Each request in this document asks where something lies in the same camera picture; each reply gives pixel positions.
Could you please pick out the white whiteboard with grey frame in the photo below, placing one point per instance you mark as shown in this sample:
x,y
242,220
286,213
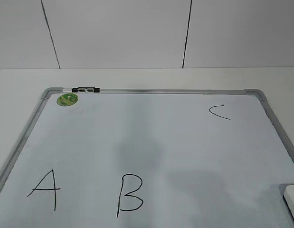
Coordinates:
x,y
149,159

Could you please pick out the round green magnet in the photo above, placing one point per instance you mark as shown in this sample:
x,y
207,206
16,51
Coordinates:
x,y
68,99

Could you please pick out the white whiteboard eraser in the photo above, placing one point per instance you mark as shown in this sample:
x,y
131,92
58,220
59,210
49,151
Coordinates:
x,y
289,197

